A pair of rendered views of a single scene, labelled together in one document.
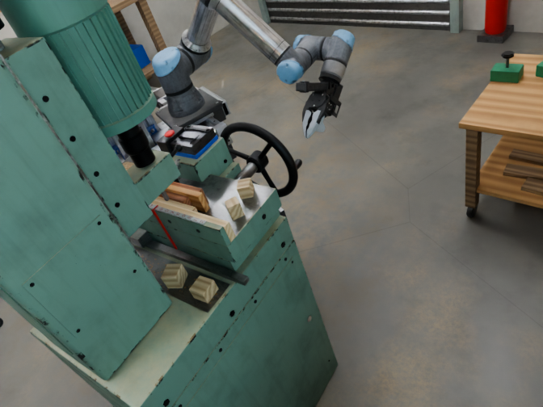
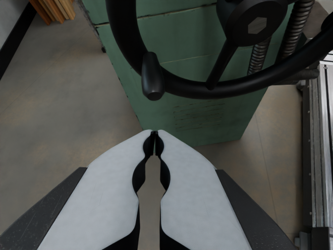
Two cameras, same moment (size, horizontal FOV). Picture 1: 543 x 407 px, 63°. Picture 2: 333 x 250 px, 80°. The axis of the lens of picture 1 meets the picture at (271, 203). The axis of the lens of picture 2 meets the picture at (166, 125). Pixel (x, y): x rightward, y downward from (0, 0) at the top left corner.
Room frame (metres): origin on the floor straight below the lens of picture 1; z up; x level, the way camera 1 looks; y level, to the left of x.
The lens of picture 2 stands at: (1.22, -0.21, 0.95)
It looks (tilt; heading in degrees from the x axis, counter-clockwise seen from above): 61 degrees down; 137
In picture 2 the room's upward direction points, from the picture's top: 13 degrees counter-clockwise
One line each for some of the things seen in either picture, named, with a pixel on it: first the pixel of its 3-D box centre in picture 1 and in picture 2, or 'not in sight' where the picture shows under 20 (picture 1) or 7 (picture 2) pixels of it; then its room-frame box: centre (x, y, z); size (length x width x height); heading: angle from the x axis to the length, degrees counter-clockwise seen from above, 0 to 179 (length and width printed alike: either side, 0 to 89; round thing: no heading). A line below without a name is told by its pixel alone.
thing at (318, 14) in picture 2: not in sight; (305, 33); (1.22, 0.32, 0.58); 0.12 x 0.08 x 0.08; 133
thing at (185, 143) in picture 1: (187, 139); not in sight; (1.13, 0.16, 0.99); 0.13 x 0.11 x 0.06; 43
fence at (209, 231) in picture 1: (141, 209); not in sight; (0.96, 0.33, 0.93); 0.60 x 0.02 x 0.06; 43
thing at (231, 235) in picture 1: (145, 205); not in sight; (0.98, 0.31, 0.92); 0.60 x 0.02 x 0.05; 43
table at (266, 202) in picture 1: (184, 190); not in sight; (1.06, 0.22, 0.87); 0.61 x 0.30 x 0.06; 43
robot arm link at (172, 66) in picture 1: (171, 69); not in sight; (1.71, 0.18, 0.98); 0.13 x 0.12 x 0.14; 136
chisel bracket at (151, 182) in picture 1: (148, 181); not in sight; (0.92, 0.26, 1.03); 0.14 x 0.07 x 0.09; 133
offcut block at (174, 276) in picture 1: (174, 275); not in sight; (0.79, 0.29, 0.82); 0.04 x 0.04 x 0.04; 65
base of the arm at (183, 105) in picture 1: (183, 96); not in sight; (1.70, 0.19, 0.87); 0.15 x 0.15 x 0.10
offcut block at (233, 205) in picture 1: (234, 207); not in sight; (0.84, 0.09, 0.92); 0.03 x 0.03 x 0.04; 9
